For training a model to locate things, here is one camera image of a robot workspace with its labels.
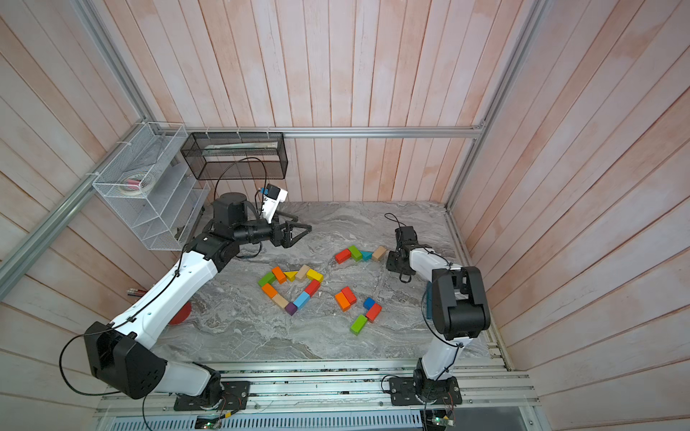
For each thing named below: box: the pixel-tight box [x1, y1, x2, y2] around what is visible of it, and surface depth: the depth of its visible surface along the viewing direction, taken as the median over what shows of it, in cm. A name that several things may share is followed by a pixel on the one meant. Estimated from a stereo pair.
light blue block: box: [292, 290, 310, 310], surface depth 92 cm
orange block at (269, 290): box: [261, 282, 278, 300], surface depth 94 cm
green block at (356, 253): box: [348, 245, 363, 263], surface depth 104 cm
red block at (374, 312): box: [365, 302, 383, 323], surface depth 90 cm
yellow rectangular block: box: [306, 268, 325, 283], surface depth 98 cm
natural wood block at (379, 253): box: [371, 246, 388, 263], surface depth 104 cm
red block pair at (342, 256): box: [335, 248, 352, 264], surface depth 105 cm
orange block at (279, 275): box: [271, 265, 287, 285], surface depth 98 cm
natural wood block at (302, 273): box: [294, 263, 310, 282], surface depth 97 cm
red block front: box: [303, 279, 321, 299], surface depth 97 cm
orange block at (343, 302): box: [334, 291, 352, 312], surface depth 92 cm
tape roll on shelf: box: [118, 173, 156, 195], surface depth 75 cm
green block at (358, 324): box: [350, 314, 368, 336], surface depth 87 cm
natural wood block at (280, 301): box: [271, 292, 290, 309], surface depth 92 cm
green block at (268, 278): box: [257, 272, 276, 288], surface depth 97 cm
